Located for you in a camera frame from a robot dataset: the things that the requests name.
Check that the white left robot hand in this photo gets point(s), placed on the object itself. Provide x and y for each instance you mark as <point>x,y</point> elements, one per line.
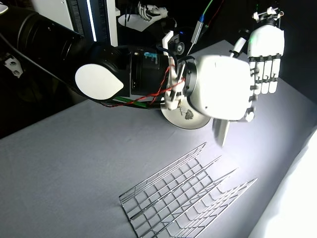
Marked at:
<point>267,42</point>

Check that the spare white robot hand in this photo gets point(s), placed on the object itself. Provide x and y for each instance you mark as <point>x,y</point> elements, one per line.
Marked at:
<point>154,11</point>

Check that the white sheet under spare hand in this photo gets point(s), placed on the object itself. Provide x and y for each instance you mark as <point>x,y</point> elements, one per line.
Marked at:
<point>133,22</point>

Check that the white robot column blue light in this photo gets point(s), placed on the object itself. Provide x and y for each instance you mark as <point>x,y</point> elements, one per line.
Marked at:
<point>57,12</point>

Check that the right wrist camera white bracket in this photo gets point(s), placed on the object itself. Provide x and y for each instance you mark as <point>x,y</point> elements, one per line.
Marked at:
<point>177,45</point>

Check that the white plastic bracket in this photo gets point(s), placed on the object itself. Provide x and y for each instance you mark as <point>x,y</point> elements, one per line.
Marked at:
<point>13,67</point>

